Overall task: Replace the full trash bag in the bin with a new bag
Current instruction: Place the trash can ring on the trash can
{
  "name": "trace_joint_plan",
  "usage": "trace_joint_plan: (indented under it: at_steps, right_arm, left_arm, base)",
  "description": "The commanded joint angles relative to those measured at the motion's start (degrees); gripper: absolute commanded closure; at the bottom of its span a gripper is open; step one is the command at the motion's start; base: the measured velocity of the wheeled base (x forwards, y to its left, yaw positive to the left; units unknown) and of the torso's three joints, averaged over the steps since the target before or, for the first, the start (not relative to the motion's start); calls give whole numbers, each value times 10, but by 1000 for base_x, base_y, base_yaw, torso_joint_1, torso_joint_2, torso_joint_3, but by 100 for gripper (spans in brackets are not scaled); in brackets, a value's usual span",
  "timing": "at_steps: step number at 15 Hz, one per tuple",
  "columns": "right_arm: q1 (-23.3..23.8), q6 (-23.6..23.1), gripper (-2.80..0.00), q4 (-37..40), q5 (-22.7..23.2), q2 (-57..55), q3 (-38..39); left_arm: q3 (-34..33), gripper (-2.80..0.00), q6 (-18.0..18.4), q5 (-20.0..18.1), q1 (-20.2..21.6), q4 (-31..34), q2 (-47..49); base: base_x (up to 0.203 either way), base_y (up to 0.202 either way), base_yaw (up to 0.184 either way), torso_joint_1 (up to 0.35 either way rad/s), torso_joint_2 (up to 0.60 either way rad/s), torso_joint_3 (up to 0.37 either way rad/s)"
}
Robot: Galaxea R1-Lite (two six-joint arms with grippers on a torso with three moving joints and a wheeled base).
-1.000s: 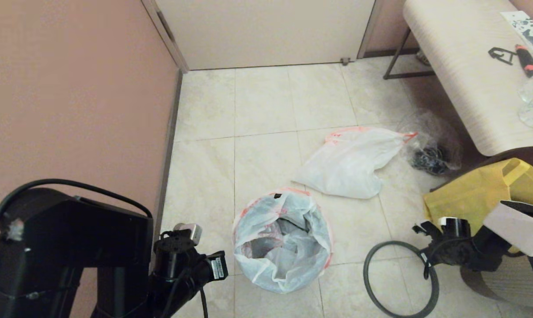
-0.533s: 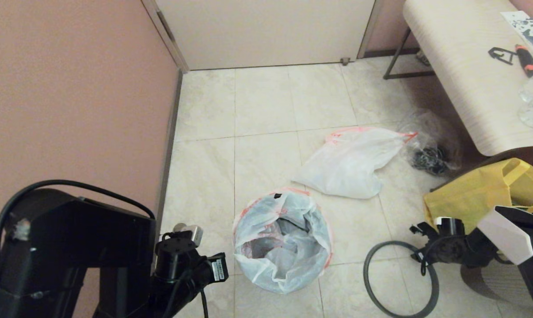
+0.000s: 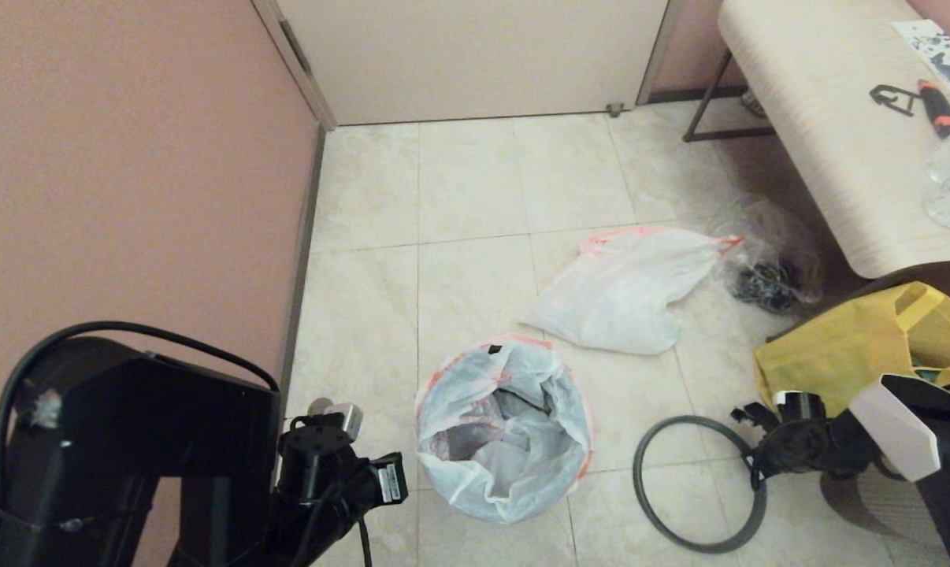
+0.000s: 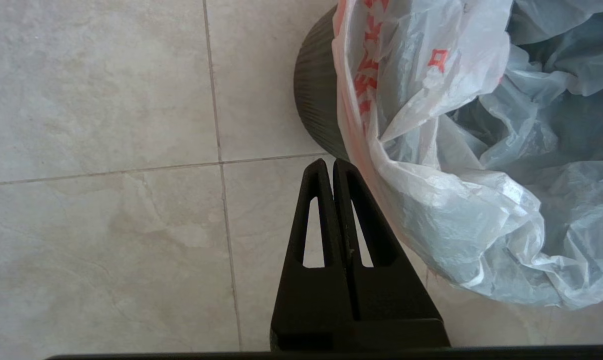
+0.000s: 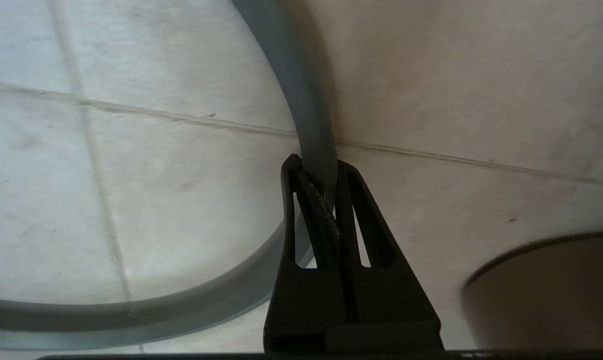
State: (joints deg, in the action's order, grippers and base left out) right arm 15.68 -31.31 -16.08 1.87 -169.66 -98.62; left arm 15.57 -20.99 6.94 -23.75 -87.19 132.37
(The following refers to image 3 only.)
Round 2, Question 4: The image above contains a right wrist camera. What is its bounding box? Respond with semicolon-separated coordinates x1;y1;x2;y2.
731;391;828;430

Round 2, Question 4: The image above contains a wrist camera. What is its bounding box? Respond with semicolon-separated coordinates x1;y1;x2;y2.
731;391;828;430
276;403;364;497

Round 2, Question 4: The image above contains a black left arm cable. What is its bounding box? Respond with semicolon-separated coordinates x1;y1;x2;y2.
0;321;373;567

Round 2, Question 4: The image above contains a printed black white paper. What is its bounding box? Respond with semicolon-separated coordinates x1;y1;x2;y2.
891;20;950;91

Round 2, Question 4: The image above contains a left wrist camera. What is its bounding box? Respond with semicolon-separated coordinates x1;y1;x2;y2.
276;403;364;497

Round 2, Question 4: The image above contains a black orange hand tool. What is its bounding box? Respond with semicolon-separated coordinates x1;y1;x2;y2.
916;80;950;141

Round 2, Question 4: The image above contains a white ribbed cylinder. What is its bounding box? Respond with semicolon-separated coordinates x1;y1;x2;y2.
820;465;950;548

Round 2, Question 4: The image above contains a white door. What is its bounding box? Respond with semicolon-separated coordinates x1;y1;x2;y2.
274;0;669;127

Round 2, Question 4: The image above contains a grey bin retaining ring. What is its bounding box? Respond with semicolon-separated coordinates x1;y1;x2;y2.
633;415;767;554

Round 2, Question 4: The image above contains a used white red-print trash bag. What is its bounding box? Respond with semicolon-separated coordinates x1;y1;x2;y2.
520;224;745;355

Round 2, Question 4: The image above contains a black hook clip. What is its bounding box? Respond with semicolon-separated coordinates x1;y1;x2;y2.
869;85;919;119

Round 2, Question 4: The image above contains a fresh white red-print trash bag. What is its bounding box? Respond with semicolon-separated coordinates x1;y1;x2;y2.
414;335;594;524

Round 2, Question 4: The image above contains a yellow fabric tote bag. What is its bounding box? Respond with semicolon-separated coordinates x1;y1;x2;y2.
755;282;950;418

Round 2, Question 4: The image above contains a light wood-grain table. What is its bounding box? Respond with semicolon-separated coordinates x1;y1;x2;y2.
682;0;950;280

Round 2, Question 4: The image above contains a clear bag of dark parts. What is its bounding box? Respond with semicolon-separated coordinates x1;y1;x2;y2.
711;197;822;316

